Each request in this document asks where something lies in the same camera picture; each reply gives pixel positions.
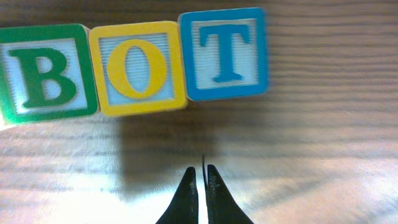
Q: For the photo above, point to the yellow block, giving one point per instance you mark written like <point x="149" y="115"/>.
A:
<point x="138" y="68"/>

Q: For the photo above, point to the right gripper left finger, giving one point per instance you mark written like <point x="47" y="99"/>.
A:
<point x="183" y="208"/>

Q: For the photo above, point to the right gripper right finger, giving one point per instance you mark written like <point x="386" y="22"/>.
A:
<point x="221" y="206"/>

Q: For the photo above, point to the green B block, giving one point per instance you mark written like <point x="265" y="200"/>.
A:
<point x="46" y="73"/>

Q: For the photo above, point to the blue T block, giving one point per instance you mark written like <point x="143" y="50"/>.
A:
<point x="225" y="53"/>

